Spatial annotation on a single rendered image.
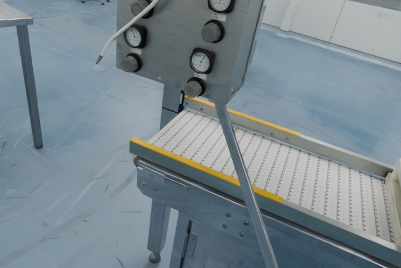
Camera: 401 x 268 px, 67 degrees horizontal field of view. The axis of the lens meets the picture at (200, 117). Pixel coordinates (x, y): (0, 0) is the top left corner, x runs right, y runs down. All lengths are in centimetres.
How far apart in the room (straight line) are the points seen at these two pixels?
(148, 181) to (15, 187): 125
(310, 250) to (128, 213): 115
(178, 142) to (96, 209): 102
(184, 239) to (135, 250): 70
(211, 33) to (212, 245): 57
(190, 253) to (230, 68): 58
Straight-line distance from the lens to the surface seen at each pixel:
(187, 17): 48
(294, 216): 63
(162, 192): 72
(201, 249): 87
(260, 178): 70
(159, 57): 52
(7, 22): 174
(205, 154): 73
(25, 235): 166
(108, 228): 162
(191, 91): 48
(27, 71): 187
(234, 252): 83
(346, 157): 85
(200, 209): 70
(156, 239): 137
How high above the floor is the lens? 126
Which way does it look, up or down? 30 degrees down
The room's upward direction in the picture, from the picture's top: 10 degrees clockwise
